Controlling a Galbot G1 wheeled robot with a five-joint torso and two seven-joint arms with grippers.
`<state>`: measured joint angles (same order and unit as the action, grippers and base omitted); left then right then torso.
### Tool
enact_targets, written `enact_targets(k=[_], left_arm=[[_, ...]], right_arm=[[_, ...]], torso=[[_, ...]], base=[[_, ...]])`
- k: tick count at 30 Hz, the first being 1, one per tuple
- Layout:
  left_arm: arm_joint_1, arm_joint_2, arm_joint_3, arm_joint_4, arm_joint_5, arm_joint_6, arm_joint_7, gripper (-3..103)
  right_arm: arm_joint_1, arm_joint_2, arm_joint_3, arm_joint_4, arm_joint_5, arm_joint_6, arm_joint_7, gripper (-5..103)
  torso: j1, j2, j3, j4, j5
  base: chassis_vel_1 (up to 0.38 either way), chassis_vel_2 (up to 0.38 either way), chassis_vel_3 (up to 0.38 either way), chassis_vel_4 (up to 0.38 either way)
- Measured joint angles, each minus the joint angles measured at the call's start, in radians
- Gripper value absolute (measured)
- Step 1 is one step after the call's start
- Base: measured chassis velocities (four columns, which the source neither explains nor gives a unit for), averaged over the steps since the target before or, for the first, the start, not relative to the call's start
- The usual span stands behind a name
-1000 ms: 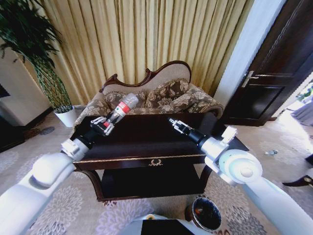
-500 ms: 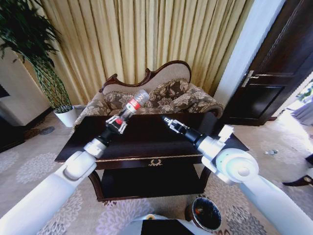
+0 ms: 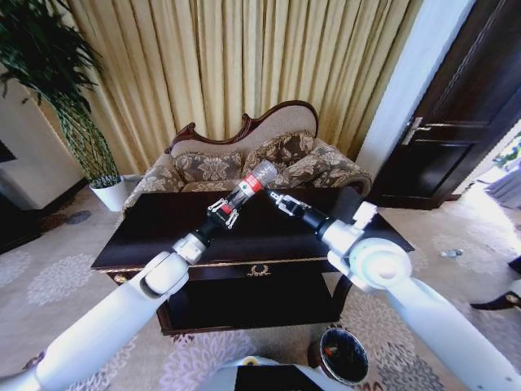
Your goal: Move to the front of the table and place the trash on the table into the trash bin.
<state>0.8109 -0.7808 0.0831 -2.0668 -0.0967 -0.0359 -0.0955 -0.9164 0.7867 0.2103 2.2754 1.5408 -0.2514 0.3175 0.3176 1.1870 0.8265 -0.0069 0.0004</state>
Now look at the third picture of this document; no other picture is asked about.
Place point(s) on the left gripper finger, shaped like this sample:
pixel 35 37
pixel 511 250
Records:
pixel 233 219
pixel 216 205

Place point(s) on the dark wooden table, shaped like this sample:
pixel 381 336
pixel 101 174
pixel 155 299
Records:
pixel 260 293

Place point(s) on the floral brown cushion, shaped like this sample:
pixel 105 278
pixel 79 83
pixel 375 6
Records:
pixel 315 167
pixel 209 167
pixel 285 148

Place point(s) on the floral sofa carved wood frame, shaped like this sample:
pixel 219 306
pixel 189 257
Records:
pixel 285 122

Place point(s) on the clear plastic bottle red label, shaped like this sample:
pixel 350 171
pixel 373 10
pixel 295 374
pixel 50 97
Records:
pixel 252 185

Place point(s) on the dark wooden chair leg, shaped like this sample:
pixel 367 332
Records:
pixel 502 299

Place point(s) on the yellow pleated curtain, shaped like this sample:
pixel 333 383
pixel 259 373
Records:
pixel 228 61

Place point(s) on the white plant pot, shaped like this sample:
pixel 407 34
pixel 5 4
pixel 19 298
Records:
pixel 110 195

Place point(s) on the small clear bottle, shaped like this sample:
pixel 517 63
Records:
pixel 450 253

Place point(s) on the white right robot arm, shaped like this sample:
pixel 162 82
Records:
pixel 399 281

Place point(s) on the round dark trash bin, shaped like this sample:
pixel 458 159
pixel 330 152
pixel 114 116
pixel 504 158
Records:
pixel 344 356

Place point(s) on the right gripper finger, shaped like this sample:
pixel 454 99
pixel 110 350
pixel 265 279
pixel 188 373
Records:
pixel 278 196
pixel 286 208

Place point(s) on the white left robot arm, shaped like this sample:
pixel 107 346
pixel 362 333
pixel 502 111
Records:
pixel 102 317

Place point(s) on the dark wooden door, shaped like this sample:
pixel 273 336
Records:
pixel 460 102

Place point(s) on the green leafy plant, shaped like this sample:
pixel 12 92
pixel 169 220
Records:
pixel 45 57

